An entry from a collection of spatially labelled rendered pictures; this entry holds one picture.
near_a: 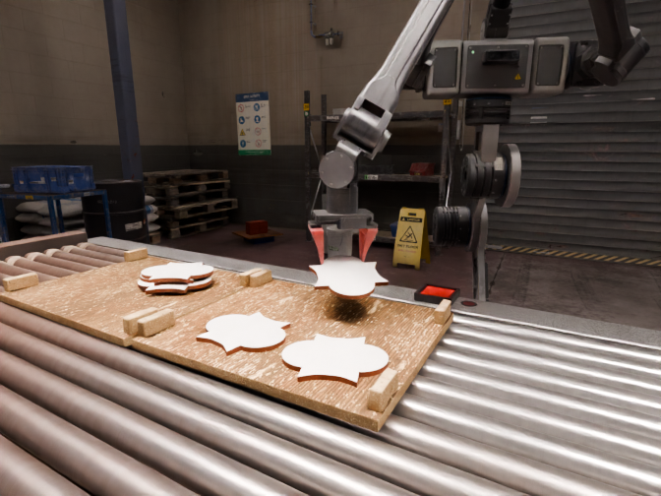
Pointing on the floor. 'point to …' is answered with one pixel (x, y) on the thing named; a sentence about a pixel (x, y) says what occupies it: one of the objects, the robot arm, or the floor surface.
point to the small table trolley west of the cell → (52, 207)
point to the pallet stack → (188, 200)
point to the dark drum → (131, 226)
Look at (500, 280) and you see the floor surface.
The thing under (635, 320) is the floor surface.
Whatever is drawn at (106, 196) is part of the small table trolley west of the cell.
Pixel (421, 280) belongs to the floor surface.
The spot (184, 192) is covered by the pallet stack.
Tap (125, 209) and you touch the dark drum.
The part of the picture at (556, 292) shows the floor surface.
